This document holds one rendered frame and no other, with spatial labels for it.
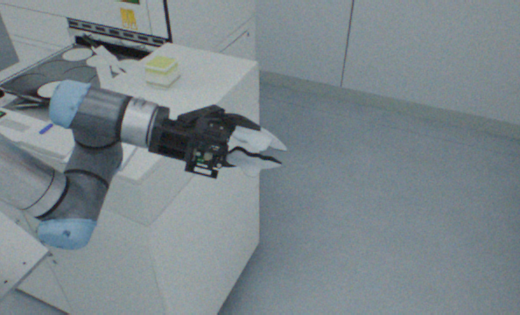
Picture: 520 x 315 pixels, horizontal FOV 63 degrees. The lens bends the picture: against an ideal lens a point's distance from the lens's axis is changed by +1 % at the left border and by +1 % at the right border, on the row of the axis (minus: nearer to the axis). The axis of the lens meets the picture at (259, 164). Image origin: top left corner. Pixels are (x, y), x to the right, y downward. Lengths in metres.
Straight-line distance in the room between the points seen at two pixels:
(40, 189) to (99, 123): 0.12
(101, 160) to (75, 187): 0.07
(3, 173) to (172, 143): 0.22
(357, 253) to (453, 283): 0.41
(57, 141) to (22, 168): 0.48
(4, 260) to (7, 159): 0.48
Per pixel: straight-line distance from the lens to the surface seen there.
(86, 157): 0.74
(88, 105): 0.68
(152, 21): 1.55
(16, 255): 1.10
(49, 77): 1.58
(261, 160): 0.71
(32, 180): 0.66
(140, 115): 0.67
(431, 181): 2.53
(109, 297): 1.50
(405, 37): 2.83
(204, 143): 0.64
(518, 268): 2.27
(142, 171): 0.97
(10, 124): 1.26
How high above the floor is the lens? 1.57
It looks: 40 degrees down
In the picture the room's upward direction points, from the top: straight up
